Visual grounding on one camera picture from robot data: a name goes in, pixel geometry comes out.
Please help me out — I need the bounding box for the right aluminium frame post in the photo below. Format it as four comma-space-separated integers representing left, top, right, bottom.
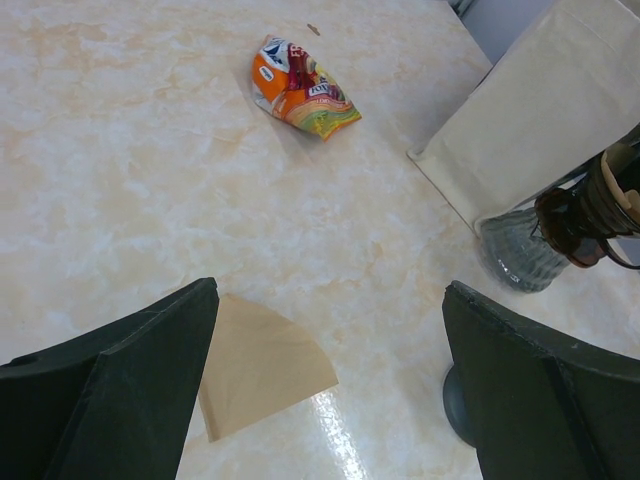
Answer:
448, 0, 478, 19

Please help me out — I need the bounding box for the brown paper coffee filter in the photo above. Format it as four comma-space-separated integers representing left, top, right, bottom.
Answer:
199, 295, 338, 442
600, 143, 639, 224

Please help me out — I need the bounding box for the amber plastic coffee dripper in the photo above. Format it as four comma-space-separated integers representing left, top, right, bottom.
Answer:
534, 152, 639, 271

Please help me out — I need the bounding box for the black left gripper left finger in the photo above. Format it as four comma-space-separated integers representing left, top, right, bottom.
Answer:
1, 278, 219, 479

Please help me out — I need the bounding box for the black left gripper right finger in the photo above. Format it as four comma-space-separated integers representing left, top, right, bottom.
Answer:
442, 281, 639, 479

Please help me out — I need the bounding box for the clear glass server pitcher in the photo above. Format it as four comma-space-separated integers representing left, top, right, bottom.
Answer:
479, 208, 569, 293

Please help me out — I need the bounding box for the cream canvas tote bag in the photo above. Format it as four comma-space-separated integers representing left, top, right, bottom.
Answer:
408, 1, 639, 230

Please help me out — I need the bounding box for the colourful snack packet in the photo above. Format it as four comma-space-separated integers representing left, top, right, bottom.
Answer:
251, 35, 361, 141

